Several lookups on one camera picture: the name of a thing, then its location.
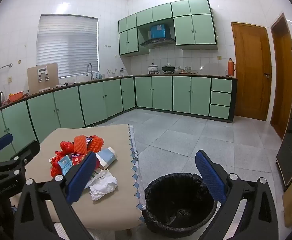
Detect crumpled white tissue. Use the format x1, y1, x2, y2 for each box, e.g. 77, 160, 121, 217
88, 169, 118, 201

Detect white bracket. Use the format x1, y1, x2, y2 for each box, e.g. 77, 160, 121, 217
37, 66, 49, 82

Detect small orange foam net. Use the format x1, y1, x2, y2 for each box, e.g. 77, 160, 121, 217
87, 135, 103, 153

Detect green drawer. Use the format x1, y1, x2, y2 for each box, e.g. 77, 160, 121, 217
211, 78, 233, 93
210, 91, 232, 107
209, 104, 231, 120

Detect white ribbed cloth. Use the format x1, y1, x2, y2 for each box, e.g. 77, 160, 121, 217
53, 222, 70, 240

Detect large orange foam net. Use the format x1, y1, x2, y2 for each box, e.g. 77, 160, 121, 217
73, 135, 88, 153

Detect black lined waste bin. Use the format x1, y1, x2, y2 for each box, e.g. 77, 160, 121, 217
144, 172, 217, 238

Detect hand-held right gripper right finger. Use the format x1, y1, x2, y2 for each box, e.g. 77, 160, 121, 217
195, 150, 278, 240

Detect light blue packet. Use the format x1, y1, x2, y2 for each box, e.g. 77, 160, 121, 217
57, 155, 73, 176

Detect metal faucet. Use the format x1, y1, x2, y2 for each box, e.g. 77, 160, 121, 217
86, 63, 95, 80

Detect wooden board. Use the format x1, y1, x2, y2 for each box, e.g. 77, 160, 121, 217
27, 63, 59, 93

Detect white window blind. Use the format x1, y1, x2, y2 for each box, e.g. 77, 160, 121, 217
36, 14, 99, 79

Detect green wall cabinets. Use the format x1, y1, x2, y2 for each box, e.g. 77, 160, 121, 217
118, 0, 218, 56

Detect blue white paper cup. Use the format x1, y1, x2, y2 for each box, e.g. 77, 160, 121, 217
96, 147, 118, 170

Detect orange basket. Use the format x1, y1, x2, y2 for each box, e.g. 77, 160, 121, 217
9, 92, 24, 102

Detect red plastic bag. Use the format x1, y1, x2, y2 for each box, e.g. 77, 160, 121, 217
50, 141, 74, 178

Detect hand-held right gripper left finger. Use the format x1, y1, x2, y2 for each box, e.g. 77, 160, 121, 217
13, 152, 98, 240

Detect green base cabinets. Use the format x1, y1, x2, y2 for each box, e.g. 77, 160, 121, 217
0, 75, 237, 160

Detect black range hood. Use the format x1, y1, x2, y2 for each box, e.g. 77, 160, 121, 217
139, 25, 176, 48

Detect orange thermos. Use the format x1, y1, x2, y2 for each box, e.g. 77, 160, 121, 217
227, 58, 236, 78

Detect wooden door with handle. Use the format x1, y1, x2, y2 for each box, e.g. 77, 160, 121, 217
231, 22, 272, 122

